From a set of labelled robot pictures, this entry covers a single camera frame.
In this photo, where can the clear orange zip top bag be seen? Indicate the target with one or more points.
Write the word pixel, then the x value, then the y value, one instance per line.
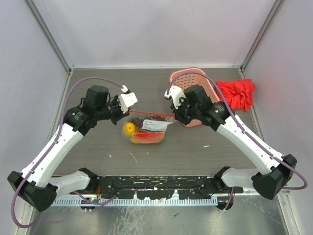
pixel 149 122

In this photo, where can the yellow toy lemon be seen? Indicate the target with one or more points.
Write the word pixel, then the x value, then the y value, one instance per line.
pixel 128 129

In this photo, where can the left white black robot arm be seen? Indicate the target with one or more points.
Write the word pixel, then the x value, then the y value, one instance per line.
pixel 35 184

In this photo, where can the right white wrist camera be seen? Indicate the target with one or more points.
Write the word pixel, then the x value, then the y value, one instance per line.
pixel 175 93

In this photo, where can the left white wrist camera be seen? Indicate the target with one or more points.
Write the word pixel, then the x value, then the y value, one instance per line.
pixel 127 99

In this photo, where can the pink plastic basket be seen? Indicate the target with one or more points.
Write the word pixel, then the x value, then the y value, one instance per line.
pixel 192 81

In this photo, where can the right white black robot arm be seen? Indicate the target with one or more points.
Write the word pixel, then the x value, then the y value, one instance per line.
pixel 273 170

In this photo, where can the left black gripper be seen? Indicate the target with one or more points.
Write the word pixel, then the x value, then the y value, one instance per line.
pixel 116 101

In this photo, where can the orange toy fruit slice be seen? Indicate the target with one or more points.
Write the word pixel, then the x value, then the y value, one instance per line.
pixel 134 141

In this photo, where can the red crumpled cloth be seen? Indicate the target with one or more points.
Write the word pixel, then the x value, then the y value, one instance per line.
pixel 238 93

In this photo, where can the grey slotted cable duct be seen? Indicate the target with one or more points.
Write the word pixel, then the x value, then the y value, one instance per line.
pixel 72 201

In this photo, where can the toy watermelon slice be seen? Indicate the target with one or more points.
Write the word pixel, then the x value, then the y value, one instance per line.
pixel 148 137

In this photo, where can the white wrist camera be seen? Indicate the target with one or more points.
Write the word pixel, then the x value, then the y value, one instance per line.
pixel 175 93
pixel 127 99

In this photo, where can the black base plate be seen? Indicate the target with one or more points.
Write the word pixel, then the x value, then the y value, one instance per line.
pixel 155 188

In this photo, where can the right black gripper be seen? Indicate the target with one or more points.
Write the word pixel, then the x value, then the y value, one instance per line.
pixel 178 111

